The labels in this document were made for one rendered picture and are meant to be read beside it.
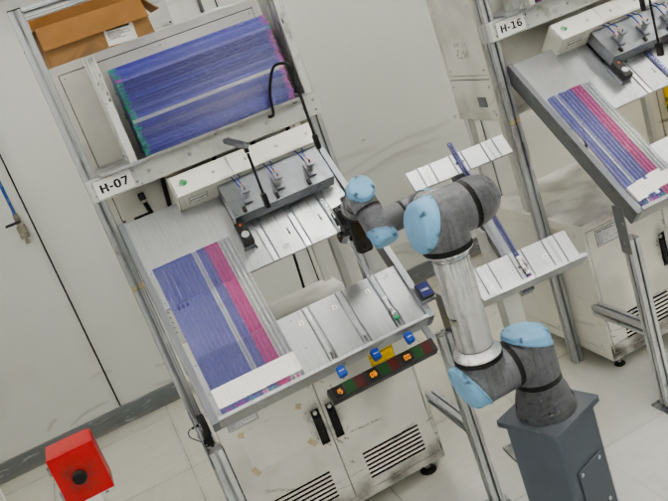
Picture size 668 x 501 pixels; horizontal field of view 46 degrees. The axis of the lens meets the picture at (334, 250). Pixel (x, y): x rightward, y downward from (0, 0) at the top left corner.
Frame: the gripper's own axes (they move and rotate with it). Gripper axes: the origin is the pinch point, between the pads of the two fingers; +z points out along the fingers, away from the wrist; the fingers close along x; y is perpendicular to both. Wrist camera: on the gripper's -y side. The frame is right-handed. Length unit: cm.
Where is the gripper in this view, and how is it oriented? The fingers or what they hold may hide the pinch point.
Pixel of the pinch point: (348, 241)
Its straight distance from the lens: 241.6
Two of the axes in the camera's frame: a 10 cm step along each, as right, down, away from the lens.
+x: -8.8, 4.0, -2.6
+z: -1.1, 3.5, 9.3
